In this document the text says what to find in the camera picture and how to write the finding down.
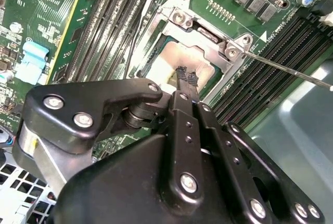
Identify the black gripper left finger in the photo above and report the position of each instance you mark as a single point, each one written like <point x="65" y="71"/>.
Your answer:
<point x="186" y="156"/>

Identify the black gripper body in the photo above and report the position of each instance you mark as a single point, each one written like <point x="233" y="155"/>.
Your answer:
<point x="117" y="195"/>

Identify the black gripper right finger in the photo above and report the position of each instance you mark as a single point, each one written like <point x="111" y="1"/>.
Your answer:
<point x="229" y="151"/>

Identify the silver square CPU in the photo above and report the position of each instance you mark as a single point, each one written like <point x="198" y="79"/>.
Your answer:
<point x="166" y="63"/>

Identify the metal socket cover frame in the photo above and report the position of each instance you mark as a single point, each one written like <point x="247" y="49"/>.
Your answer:
<point x="213" y="55"/>

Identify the thin metal locking lever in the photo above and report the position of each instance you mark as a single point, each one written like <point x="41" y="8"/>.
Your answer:
<point x="145" y="9"/>
<point x="286" y="69"/>

